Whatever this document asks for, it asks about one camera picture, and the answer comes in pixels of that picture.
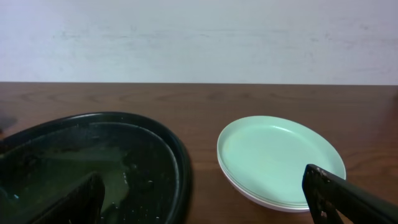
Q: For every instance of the white pink plate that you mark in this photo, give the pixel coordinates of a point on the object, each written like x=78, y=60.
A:
x=264, y=205

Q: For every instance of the mint plate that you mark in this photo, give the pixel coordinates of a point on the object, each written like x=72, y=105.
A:
x=248, y=194
x=264, y=158

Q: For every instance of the black round tray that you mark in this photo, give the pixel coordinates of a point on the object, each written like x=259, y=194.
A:
x=145, y=168

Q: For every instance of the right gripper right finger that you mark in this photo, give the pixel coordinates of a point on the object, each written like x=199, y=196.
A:
x=328, y=196

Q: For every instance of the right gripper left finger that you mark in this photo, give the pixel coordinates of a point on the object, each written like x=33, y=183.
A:
x=80, y=202

